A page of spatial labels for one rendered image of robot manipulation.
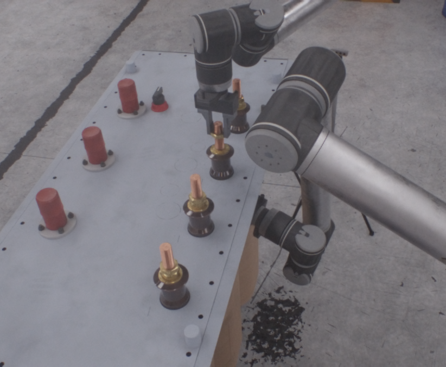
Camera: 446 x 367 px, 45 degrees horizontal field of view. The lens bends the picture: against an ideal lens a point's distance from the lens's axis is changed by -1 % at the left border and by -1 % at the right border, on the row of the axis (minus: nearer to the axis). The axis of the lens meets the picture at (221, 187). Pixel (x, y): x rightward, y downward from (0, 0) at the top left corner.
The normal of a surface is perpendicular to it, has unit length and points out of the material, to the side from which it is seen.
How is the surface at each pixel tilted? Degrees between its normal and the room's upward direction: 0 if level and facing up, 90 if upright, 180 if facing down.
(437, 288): 0
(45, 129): 0
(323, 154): 51
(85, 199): 0
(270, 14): 39
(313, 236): 14
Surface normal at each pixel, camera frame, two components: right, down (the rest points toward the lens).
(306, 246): 0.00, -0.50
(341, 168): -0.06, 0.04
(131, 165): -0.06, -0.75
